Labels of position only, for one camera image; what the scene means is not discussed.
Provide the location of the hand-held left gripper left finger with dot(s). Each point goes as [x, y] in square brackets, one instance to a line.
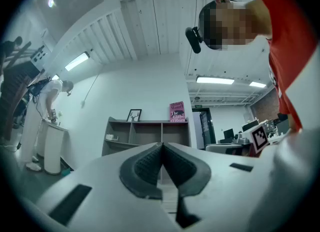
[107, 201]

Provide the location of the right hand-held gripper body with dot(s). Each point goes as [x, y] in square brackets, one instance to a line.
[259, 136]

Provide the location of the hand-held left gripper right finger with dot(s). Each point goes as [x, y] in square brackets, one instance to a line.
[225, 191]

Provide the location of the person's left forearm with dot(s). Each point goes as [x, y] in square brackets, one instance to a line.
[302, 151]

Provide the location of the black computer monitor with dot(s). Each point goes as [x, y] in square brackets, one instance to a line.
[228, 134]
[248, 127]

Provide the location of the grey office desk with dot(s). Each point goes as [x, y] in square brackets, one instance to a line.
[225, 148]

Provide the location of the short ceiling tube light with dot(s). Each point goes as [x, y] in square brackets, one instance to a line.
[257, 84]

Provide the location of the dark door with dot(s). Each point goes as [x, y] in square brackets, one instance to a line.
[205, 128]

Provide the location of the small white box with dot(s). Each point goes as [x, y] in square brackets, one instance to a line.
[111, 137]

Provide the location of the long ceiling tube light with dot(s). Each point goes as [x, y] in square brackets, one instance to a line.
[215, 80]
[77, 61]

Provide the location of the grey open shelf unit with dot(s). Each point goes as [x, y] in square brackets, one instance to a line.
[147, 132]

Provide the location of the pink book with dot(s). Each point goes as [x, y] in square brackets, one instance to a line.
[177, 112]

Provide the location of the black framed deer picture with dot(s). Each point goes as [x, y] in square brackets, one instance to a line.
[134, 115]

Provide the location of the person's red shirt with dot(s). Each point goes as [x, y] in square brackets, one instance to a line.
[287, 39]

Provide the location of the person's head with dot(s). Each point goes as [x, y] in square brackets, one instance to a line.
[225, 26]

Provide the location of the dark wooden staircase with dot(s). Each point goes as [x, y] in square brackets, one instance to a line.
[15, 81]

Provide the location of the round ceiling spotlight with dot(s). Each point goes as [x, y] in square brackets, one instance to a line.
[51, 2]

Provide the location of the black head-mounted camera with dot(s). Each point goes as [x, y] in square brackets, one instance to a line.
[194, 40]

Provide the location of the white wall board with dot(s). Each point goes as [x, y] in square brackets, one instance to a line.
[38, 56]

